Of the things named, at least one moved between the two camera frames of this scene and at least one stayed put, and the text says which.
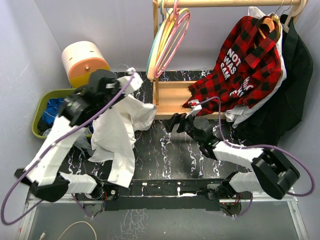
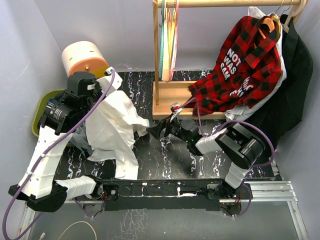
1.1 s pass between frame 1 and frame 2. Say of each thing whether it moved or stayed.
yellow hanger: moved
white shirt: moved
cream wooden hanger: stayed
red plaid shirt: stayed
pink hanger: moved
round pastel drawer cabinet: stayed
